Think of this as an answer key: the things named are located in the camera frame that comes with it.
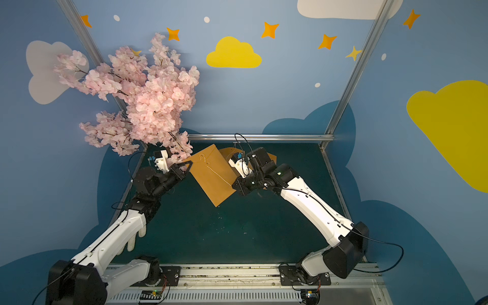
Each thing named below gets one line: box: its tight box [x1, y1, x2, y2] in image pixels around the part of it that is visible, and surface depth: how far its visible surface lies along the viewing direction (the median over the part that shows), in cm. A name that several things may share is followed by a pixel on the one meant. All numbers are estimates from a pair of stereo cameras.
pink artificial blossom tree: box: [54, 33, 201, 171], surface depth 73 cm
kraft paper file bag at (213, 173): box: [185, 143, 238, 208], surface depth 81 cm
